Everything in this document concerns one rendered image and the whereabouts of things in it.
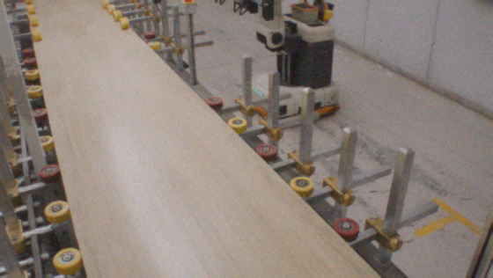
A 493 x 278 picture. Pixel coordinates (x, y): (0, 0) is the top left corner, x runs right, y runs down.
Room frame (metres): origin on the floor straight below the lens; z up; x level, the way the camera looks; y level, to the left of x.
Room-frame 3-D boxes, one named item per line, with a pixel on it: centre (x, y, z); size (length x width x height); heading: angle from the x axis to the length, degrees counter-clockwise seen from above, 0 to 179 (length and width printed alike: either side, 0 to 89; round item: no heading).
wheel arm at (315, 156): (1.54, -0.26, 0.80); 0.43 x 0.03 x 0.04; 116
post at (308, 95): (1.49, -0.24, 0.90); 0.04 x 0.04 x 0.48; 26
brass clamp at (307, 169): (1.51, -0.23, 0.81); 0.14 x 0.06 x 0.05; 26
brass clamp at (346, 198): (1.28, -0.34, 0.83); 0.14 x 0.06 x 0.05; 26
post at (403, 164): (1.04, -0.46, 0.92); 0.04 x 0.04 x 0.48; 26
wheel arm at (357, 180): (1.32, -0.37, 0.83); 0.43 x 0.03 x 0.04; 116
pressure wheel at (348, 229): (1.01, -0.31, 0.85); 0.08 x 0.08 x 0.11
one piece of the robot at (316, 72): (3.64, -0.51, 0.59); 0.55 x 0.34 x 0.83; 26
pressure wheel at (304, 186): (1.23, -0.20, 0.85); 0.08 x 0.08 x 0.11
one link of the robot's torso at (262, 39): (3.47, -0.30, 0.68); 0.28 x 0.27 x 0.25; 26
